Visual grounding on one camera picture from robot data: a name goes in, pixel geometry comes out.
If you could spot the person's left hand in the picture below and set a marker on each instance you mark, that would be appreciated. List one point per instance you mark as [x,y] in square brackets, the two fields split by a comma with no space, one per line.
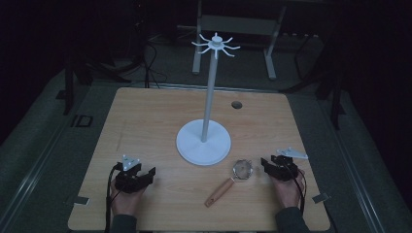
[124,202]

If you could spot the black tripod stand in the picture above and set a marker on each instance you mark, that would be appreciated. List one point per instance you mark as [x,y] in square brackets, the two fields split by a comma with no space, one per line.
[333,87]
[69,81]

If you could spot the grey metal stand frame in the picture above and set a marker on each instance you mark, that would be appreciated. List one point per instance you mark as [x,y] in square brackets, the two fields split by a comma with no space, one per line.
[239,24]

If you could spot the person's right hand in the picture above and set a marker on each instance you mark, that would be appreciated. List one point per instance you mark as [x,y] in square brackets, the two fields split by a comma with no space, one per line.
[288,192]

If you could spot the black rectangular floor plate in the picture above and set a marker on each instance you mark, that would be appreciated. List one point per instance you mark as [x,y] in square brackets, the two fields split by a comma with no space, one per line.
[82,121]

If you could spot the white hook stand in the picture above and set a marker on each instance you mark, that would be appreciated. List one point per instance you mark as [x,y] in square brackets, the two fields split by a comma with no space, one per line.
[204,145]

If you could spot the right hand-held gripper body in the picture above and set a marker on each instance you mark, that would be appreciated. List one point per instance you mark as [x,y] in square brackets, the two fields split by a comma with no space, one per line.
[285,168]

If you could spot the grey tape strip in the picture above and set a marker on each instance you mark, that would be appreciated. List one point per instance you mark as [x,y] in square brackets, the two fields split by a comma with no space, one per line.
[81,201]
[320,197]

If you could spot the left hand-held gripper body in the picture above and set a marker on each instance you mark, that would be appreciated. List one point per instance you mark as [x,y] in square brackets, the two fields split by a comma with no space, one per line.
[128,181]

